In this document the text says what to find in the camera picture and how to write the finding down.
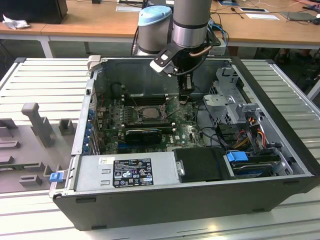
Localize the grey case release latch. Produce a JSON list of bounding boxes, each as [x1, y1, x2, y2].
[[86, 55, 109, 74]]

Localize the blue plastic case latch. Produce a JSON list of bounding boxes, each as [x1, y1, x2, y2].
[[49, 172, 64, 183]]

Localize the blue cable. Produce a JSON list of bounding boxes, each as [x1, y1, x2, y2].
[[208, 21, 230, 50]]

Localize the blue card retainer clips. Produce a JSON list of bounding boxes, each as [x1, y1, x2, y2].
[[84, 109, 95, 154]]

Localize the white paper sheet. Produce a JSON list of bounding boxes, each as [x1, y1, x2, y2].
[[245, 12, 280, 21]]

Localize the grey metal drive cage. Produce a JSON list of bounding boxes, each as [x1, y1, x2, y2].
[[202, 66, 266, 126]]

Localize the orange yellow red wire bundle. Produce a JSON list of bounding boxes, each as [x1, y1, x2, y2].
[[234, 123, 266, 151]]

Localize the black graphics card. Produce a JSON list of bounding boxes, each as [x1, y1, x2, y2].
[[124, 129, 163, 145]]

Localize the wooden desk white frame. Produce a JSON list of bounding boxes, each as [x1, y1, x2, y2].
[[0, 0, 320, 59]]

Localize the green RAM stick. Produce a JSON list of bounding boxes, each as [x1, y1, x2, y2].
[[0, 164, 20, 173]]

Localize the hard disk in blue carrier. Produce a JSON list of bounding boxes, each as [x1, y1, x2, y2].
[[226, 150, 276, 179]]

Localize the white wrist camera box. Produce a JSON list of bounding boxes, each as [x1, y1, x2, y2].
[[149, 47, 180, 77]]

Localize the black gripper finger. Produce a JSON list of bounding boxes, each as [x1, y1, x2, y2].
[[178, 74, 196, 103]]

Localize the black round capacitor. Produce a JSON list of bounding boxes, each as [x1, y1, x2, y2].
[[111, 83, 124, 96]]

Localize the green motherboard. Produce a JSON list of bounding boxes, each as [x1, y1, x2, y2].
[[96, 96, 208, 155]]

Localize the silver power supply unit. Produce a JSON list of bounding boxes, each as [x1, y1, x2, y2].
[[73, 151, 181, 192]]

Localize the black open PC case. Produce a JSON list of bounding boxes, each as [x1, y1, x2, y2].
[[51, 55, 320, 232]]

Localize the black computer tower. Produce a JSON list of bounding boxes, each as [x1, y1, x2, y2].
[[0, 0, 69, 25]]

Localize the grey parts rack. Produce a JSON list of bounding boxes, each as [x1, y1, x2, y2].
[[0, 102, 79, 195]]

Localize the crumpled white paper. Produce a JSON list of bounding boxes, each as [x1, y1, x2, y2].
[[2, 13, 31, 31]]

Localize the white framed phone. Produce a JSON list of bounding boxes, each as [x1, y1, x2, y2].
[[238, 7, 270, 14]]

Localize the black RAM slot bank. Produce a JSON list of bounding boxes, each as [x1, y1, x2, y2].
[[123, 120, 174, 134], [124, 93, 168, 106]]

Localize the dark grey laptop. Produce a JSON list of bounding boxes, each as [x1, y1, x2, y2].
[[279, 10, 319, 24]]

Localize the square CPU chip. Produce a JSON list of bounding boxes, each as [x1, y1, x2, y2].
[[141, 108, 162, 118]]

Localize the CPU socket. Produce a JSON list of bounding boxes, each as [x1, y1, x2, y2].
[[136, 105, 168, 123]]

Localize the black looped wire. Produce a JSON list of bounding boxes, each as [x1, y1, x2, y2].
[[195, 99, 227, 149]]

